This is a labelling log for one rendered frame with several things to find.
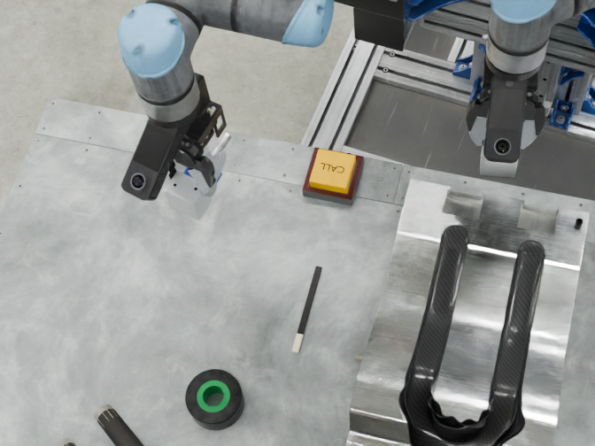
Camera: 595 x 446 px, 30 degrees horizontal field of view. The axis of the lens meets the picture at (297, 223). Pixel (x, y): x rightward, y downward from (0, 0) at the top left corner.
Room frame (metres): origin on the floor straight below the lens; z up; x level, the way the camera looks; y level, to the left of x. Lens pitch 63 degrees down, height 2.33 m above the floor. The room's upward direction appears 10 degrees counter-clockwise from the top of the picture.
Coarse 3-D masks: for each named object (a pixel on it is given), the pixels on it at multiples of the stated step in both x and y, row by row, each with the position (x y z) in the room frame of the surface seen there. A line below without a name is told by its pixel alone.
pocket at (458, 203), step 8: (448, 192) 0.73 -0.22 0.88; (456, 192) 0.73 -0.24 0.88; (448, 200) 0.73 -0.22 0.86; (456, 200) 0.73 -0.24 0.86; (464, 200) 0.72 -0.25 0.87; (472, 200) 0.72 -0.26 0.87; (480, 200) 0.71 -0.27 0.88; (448, 208) 0.72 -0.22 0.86; (456, 208) 0.71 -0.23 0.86; (464, 208) 0.71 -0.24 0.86; (472, 208) 0.71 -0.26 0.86; (480, 208) 0.71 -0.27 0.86; (464, 216) 0.70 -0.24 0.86; (472, 216) 0.70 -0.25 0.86
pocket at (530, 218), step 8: (528, 208) 0.69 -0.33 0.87; (536, 208) 0.69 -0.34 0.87; (520, 216) 0.68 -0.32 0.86; (528, 216) 0.68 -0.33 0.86; (536, 216) 0.68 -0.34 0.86; (544, 216) 0.68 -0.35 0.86; (552, 216) 0.67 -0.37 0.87; (520, 224) 0.67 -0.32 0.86; (528, 224) 0.67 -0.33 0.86; (536, 224) 0.67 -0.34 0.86; (544, 224) 0.66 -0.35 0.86; (552, 224) 0.66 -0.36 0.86; (544, 232) 0.65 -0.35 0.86; (552, 232) 0.65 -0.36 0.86
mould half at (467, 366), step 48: (432, 192) 0.73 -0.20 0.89; (432, 240) 0.66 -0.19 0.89; (480, 240) 0.64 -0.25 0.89; (528, 240) 0.63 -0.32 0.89; (576, 240) 0.62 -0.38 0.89; (384, 288) 0.60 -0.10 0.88; (480, 288) 0.57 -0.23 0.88; (384, 336) 0.52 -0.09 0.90; (480, 336) 0.50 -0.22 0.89; (384, 384) 0.45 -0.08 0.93; (480, 384) 0.43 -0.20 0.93; (528, 384) 0.42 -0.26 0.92; (384, 432) 0.40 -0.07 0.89; (528, 432) 0.35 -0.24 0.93
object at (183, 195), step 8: (224, 136) 0.86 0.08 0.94; (224, 144) 0.85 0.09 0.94; (216, 152) 0.83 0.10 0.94; (176, 176) 0.79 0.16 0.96; (184, 176) 0.79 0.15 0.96; (168, 184) 0.78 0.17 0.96; (176, 184) 0.78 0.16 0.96; (184, 184) 0.78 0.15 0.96; (192, 184) 0.78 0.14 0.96; (168, 192) 0.77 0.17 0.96; (176, 192) 0.77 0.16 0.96; (184, 192) 0.76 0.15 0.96; (192, 192) 0.76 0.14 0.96; (200, 192) 0.76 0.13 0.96; (168, 200) 0.77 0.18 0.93; (176, 200) 0.76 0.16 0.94; (184, 200) 0.75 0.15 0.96; (192, 200) 0.75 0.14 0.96; (200, 200) 0.76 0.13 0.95; (208, 200) 0.77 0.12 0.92; (176, 208) 0.77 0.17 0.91; (184, 208) 0.76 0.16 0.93; (192, 208) 0.75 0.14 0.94; (200, 208) 0.75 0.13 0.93; (192, 216) 0.75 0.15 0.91; (200, 216) 0.75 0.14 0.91
